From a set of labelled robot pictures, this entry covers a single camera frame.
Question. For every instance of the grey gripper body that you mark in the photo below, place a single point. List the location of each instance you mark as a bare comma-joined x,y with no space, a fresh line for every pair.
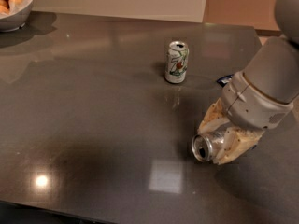
252,106

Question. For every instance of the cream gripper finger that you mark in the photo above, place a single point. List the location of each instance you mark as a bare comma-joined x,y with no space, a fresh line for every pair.
237,141
213,119

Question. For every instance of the silver blue redbull can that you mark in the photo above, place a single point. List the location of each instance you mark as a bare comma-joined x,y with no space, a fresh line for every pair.
205,146

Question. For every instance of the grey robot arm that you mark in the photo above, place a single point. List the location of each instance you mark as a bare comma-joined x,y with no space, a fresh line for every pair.
274,70

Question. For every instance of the white green 7up can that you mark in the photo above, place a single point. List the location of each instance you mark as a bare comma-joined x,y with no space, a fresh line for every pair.
177,61

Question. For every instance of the dark blue snack packet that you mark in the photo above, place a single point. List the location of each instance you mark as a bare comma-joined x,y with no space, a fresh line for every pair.
224,80

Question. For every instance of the white paper bowl liner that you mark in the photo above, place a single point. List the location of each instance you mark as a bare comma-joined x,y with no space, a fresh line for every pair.
11,7

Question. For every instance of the grey metal bowl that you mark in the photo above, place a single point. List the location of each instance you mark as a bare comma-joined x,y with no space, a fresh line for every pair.
16,21

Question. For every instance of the orange fruit middle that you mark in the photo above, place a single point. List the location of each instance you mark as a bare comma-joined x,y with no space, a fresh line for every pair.
14,2

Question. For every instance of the orange fruit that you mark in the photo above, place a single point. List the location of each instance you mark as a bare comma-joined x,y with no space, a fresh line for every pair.
4,10
14,2

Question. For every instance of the orange fruit lower left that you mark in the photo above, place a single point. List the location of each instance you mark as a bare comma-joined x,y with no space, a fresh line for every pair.
4,10

